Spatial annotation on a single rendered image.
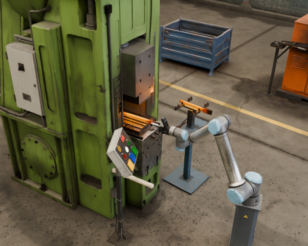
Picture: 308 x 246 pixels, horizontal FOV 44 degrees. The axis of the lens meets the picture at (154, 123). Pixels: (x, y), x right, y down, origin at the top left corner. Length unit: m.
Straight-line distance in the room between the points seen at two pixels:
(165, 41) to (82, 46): 4.34
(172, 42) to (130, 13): 4.15
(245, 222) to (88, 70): 1.94
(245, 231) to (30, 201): 2.31
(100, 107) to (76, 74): 0.37
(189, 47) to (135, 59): 4.09
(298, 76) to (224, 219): 3.17
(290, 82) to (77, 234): 4.26
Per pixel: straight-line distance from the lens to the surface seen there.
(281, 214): 4.45
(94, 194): 4.09
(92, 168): 3.95
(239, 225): 3.71
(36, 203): 4.48
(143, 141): 3.69
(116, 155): 3.09
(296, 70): 6.61
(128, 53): 3.31
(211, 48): 7.11
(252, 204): 3.53
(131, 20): 3.40
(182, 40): 7.35
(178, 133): 3.54
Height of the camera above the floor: 2.98
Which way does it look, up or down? 32 degrees down
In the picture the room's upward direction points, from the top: 1 degrees clockwise
